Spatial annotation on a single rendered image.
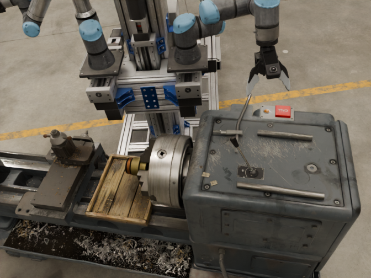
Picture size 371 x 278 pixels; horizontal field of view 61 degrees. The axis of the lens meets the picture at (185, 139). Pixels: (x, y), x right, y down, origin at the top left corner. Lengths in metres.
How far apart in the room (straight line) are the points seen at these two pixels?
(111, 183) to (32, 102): 2.36
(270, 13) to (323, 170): 0.56
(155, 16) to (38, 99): 2.30
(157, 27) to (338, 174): 1.23
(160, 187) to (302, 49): 3.03
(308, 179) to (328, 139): 0.20
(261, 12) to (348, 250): 1.85
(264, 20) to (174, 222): 0.93
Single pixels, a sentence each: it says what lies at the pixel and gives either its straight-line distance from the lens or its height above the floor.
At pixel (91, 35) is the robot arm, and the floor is 1.37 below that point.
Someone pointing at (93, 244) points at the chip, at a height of 0.54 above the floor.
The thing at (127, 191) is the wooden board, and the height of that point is 0.89.
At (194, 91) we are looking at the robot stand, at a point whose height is 1.07.
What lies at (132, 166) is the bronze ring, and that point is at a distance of 1.39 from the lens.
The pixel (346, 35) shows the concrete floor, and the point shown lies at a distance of 4.33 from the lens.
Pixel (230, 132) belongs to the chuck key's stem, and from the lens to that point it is 1.24.
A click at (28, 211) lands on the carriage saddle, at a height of 0.89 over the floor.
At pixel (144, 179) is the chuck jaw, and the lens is 1.35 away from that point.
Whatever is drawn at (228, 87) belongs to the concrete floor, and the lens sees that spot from 3.39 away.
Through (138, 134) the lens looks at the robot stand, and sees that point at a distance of 2.75.
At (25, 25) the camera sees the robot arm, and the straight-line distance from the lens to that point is 1.76.
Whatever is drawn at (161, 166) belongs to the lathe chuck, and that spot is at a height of 1.22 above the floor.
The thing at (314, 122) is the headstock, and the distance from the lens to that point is 1.34.
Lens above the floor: 2.20
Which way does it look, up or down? 49 degrees down
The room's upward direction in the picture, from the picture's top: 9 degrees counter-clockwise
